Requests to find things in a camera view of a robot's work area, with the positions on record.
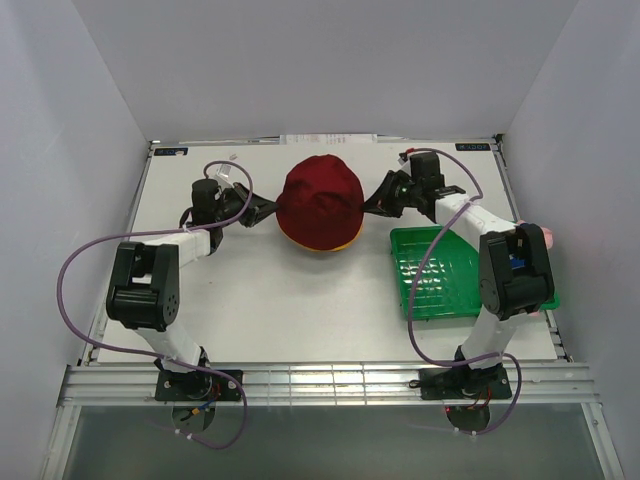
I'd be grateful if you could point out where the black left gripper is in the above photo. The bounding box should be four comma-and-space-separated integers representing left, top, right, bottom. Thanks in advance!
213, 183, 279, 228

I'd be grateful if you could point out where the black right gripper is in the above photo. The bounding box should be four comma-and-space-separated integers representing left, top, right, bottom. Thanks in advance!
361, 171, 422, 219

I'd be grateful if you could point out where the yellow bucket hat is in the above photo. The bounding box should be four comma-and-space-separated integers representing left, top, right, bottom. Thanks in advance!
289, 226, 363, 253

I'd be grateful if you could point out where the dark red bucket hat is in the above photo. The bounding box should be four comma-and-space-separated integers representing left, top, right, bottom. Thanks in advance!
276, 154, 364, 249

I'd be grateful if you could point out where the blue bucket hat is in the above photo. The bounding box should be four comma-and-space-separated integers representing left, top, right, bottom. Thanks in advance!
509, 253, 528, 275

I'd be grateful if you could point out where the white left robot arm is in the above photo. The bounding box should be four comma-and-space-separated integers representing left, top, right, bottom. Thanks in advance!
106, 178, 278, 400

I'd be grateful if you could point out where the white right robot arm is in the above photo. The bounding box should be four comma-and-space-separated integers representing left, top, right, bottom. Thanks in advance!
363, 148, 555, 399

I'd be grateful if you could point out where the green plastic tray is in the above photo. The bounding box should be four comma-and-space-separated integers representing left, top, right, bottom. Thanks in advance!
390, 223, 559, 321

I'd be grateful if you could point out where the pink bucket hat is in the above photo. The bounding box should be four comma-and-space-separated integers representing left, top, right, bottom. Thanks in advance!
516, 220, 554, 316

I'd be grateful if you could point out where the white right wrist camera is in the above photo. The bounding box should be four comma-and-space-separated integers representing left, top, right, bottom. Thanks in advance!
398, 148, 415, 166

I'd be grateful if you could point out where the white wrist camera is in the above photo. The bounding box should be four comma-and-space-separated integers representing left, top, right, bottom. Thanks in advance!
398, 148, 415, 166
213, 163, 233, 189

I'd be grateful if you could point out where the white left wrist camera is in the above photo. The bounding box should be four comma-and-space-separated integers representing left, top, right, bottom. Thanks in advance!
213, 163, 233, 189

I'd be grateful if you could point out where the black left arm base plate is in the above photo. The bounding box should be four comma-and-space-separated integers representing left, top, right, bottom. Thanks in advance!
154, 370, 241, 402

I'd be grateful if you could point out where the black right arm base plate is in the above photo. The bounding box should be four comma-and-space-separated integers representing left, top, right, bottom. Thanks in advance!
409, 365, 512, 400

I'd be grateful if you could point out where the aluminium front rail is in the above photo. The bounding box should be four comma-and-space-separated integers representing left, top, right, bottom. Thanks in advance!
58, 362, 600, 407

